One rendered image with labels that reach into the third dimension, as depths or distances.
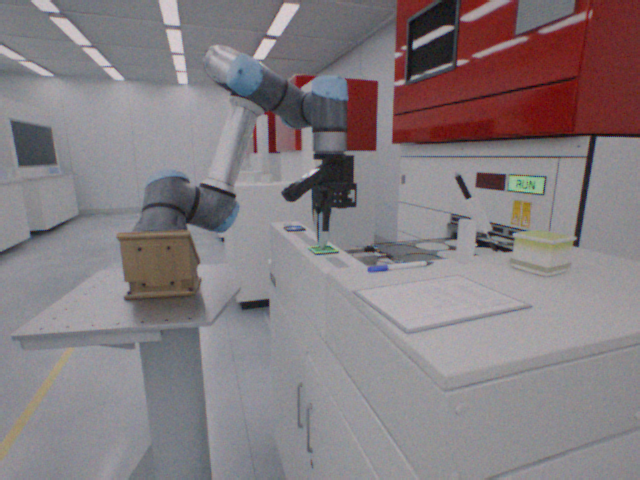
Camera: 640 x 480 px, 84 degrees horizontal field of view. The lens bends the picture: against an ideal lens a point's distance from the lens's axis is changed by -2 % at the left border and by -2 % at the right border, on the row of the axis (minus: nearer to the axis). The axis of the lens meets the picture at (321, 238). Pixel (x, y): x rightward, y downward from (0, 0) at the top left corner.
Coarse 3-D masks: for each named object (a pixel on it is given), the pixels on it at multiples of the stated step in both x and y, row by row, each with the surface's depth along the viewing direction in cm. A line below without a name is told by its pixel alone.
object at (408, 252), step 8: (432, 240) 118; (440, 240) 119; (384, 248) 109; (392, 248) 109; (400, 248) 109; (408, 248) 109; (416, 248) 109; (448, 248) 108; (400, 256) 100; (408, 256) 100; (416, 256) 100; (424, 256) 100; (432, 256) 100; (440, 256) 100
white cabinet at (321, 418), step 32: (288, 320) 100; (288, 352) 103; (320, 352) 73; (288, 384) 106; (320, 384) 74; (352, 384) 58; (288, 416) 110; (320, 416) 76; (352, 416) 59; (288, 448) 114; (320, 448) 78; (352, 448) 59; (384, 448) 48; (576, 448) 45; (608, 448) 46
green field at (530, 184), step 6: (510, 180) 101; (516, 180) 99; (522, 180) 97; (528, 180) 95; (534, 180) 94; (540, 180) 92; (510, 186) 101; (516, 186) 99; (522, 186) 97; (528, 186) 96; (534, 186) 94; (540, 186) 92; (540, 192) 92
